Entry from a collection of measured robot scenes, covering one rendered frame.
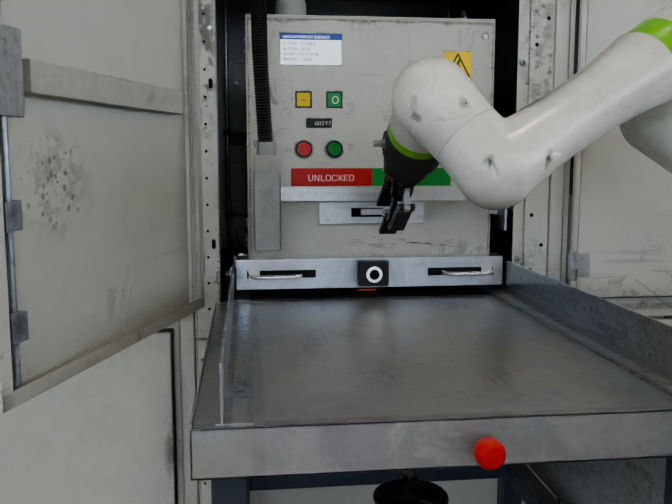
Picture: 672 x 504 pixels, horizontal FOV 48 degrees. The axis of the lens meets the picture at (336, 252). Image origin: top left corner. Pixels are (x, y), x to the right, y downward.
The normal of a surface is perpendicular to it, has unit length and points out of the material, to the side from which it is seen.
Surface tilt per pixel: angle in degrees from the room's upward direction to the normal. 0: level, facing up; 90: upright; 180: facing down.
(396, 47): 90
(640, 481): 90
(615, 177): 90
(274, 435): 90
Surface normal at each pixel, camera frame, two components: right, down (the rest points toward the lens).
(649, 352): -0.99, 0.01
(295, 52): 0.11, 0.12
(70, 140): 0.98, 0.03
